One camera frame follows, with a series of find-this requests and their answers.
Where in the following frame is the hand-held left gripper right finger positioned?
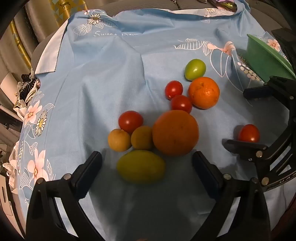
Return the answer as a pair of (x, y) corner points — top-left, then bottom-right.
(192, 151), (271, 241)

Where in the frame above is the small orange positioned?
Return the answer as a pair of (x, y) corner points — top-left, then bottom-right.
(188, 77), (220, 110)

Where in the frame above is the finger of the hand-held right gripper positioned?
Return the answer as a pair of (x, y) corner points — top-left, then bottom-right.
(222, 118), (296, 185)
(243, 76), (296, 112)

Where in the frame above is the red cherry tomato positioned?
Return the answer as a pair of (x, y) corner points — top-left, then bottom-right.
(165, 80), (184, 100)
(171, 95), (192, 114)
(118, 111), (144, 133)
(238, 124), (260, 143)

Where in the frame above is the black white patterned cloth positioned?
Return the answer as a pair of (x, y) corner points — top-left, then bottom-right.
(15, 74), (41, 108)

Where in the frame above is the green oval mango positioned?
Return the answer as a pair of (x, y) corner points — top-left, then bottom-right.
(116, 150), (166, 183)

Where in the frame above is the purple cloth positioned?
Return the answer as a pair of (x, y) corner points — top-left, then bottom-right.
(173, 0), (238, 10)

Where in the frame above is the yellow-brown round fruit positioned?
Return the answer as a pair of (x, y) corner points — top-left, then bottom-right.
(108, 129), (132, 152)
(131, 126), (154, 150)

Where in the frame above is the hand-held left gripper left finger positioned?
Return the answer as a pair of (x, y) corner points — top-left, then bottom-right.
(26, 151), (103, 241)

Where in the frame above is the green tomato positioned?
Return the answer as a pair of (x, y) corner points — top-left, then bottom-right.
(184, 59), (206, 81)

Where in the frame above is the light blue floral cloth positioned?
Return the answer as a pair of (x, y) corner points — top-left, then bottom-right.
(17, 0), (296, 241)

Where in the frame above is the large orange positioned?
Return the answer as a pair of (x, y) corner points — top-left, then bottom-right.
(152, 110), (199, 156)

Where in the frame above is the green plastic bowl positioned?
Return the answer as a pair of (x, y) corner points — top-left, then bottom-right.
(245, 34), (296, 82)

